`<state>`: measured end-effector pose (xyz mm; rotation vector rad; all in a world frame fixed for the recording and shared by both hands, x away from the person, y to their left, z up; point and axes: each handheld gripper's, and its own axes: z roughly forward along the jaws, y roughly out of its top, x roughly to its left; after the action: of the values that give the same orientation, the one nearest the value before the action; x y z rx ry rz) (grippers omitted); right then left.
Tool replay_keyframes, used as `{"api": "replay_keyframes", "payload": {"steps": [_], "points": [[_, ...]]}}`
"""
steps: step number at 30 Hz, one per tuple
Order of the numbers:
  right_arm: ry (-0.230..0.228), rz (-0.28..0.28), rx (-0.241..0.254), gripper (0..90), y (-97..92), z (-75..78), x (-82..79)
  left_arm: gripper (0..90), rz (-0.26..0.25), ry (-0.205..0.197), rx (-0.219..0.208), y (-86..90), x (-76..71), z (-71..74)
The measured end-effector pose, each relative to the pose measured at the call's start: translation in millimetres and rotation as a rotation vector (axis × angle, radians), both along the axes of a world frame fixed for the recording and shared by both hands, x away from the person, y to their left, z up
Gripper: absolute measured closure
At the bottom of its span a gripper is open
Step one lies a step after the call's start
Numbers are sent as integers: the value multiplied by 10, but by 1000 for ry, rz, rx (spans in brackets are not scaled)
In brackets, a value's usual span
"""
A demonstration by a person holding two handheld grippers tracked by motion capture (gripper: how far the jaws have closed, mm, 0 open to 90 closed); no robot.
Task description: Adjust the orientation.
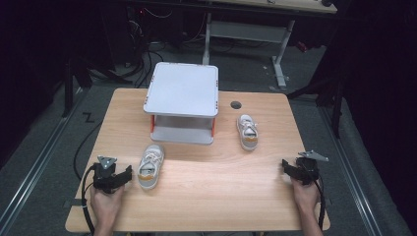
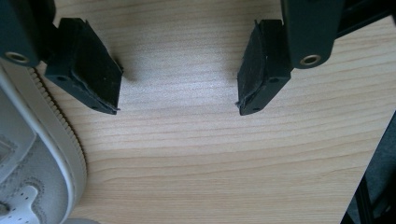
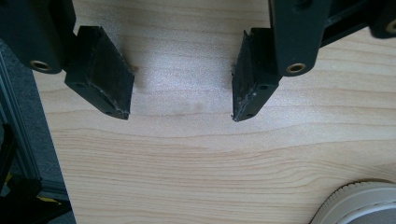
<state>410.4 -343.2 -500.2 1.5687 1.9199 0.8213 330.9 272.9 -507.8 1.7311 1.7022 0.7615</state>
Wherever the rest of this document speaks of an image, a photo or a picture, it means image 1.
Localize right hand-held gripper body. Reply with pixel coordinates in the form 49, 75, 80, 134
295, 149, 329, 187

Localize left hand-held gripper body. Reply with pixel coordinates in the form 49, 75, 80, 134
91, 154, 118, 195

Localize white sneaker with yellow heel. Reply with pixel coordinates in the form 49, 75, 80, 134
137, 144, 166, 191
236, 113, 260, 152

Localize white shoe rack orange posts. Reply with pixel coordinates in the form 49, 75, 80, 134
143, 61, 220, 146

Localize person's right hand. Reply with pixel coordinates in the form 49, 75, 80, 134
290, 179, 322, 214

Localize black metal stand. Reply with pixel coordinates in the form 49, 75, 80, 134
287, 75, 346, 140
61, 55, 96, 119

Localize wooden desk with white legs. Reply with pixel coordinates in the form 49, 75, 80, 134
201, 0, 338, 90

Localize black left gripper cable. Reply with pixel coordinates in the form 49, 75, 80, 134
80, 163, 98, 236

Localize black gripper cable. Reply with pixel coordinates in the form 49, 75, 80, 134
314, 178, 328, 231
80, 163, 98, 236

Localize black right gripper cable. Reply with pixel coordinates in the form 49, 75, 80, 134
314, 178, 328, 231

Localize black floor cable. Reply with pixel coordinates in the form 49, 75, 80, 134
73, 119, 104, 181

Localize metal floor rail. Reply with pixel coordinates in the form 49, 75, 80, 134
0, 87, 85, 230
318, 106, 383, 236

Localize bundle of black cables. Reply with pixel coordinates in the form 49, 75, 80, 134
124, 6, 175, 89

